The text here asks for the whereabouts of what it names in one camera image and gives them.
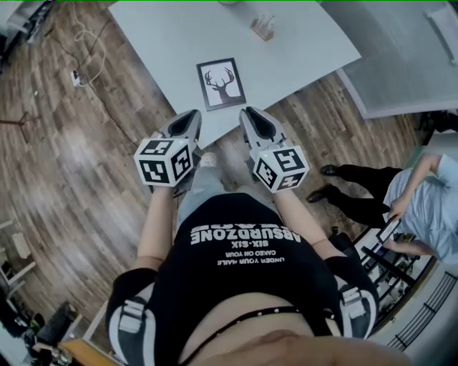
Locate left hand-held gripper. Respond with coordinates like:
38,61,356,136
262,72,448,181
134,109,203,189

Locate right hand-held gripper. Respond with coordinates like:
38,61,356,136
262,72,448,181
238,106,311,194

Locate black deer picture frame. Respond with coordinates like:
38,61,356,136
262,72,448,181
195,57,248,112

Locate person's left forearm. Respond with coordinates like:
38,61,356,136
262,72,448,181
132,184,182,275

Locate person's right forearm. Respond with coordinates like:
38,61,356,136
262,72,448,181
273,189,346,260

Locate person's light blue jeans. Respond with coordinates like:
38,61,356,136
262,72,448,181
176,164,280,229

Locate person's black printed t-shirt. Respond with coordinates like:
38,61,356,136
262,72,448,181
105,192,381,360

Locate wooden desk organiser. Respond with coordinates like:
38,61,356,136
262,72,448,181
249,14,277,41

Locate brown wooden stand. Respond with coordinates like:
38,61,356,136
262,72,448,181
0,112,31,144

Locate black metal rack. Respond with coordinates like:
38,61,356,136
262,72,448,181
352,227,436,325

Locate white mesh panel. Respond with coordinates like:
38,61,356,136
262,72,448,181
320,0,458,121

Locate white shelf unit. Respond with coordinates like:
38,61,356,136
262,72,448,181
0,219,37,290

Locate black office chair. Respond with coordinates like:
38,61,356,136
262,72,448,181
30,302,84,353

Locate wooden board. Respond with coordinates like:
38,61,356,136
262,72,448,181
57,338,125,366

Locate black metal railing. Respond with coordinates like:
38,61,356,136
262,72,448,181
386,270,458,352

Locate white coiled cable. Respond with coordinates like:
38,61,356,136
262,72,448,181
71,1,108,87

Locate grey chest harness strap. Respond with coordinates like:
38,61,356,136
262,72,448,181
334,277,380,340
107,285,158,346

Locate black studded neck strap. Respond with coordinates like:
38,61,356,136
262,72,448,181
180,305,305,364

